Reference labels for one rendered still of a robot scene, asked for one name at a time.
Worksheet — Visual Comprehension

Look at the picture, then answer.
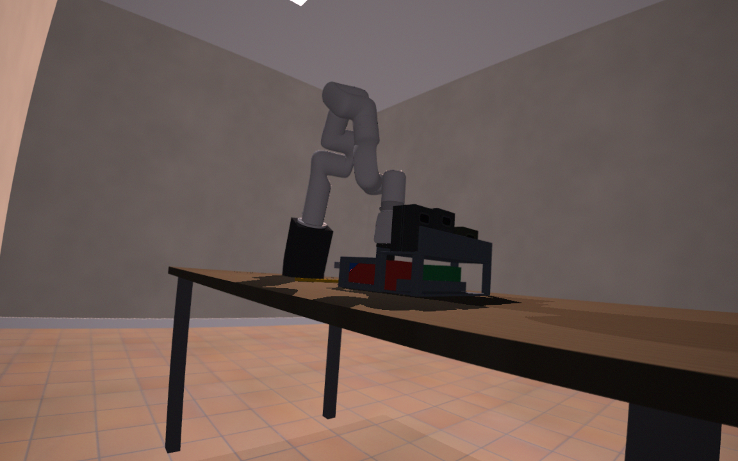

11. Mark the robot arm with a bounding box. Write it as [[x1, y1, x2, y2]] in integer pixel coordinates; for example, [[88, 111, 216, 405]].
[[297, 82, 406, 229]]

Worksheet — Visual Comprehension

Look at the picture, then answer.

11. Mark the dark grey metal shelf rack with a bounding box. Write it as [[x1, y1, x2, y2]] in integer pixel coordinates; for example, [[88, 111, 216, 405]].
[[334, 226, 492, 297]]

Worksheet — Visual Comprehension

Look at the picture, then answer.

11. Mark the olive green case with orange latches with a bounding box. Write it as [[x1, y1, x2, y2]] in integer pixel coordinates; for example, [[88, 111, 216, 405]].
[[454, 227, 478, 239]]

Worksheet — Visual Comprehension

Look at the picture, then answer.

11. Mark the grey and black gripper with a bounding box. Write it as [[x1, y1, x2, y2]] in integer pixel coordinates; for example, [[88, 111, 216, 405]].
[[374, 210, 395, 261]]

